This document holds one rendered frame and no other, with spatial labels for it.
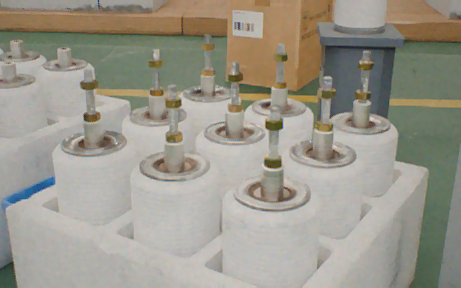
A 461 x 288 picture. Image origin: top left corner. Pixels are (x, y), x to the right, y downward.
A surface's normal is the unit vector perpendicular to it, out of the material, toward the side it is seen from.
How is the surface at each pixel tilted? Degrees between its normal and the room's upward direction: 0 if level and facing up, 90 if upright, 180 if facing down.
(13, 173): 90
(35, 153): 90
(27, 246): 90
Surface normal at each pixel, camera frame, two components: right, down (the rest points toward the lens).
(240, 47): -0.46, 0.31
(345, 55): -0.10, 0.37
